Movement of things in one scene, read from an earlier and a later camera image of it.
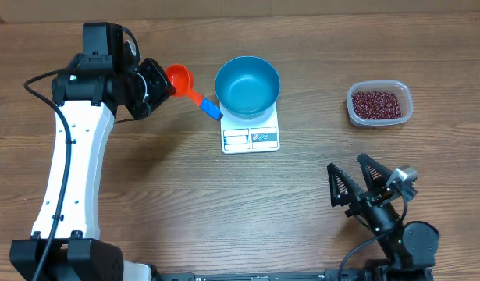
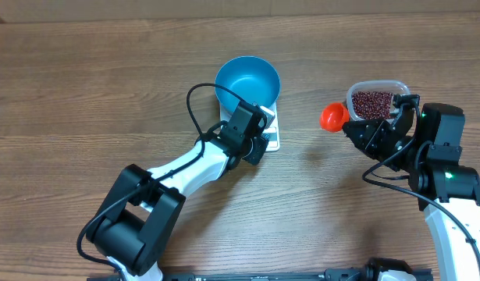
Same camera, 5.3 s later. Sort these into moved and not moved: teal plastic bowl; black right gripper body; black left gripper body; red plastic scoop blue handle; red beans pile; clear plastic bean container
Moved: black left gripper body; red plastic scoop blue handle; black right gripper body
Not moved: clear plastic bean container; teal plastic bowl; red beans pile
